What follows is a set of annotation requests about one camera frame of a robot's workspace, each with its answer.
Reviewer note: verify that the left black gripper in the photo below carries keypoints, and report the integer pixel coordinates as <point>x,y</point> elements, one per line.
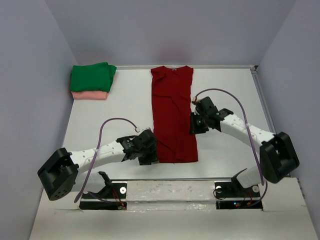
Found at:
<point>152,156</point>

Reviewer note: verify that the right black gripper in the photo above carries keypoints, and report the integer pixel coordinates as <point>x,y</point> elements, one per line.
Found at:
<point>193,129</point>

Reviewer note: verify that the red t shirt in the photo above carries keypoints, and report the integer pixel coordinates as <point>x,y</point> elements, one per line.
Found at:
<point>171,109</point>

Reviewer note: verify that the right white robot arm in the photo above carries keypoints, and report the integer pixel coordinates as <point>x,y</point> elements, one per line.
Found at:
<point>275,153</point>

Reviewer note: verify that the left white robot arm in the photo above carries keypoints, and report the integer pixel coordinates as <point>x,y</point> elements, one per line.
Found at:
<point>64,170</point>

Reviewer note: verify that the folded pink t shirt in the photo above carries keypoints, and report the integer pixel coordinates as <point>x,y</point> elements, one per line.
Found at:
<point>90,95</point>

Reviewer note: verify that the folded green t shirt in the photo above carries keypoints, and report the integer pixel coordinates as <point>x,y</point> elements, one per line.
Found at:
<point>94,77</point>

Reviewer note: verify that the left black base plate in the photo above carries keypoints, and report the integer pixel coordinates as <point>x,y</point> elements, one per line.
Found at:
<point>111,197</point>

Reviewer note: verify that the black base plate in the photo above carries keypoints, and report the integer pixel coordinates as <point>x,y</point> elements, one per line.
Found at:
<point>229,197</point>
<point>111,197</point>

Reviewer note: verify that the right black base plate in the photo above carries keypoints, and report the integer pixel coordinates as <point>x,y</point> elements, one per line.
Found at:
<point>229,197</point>

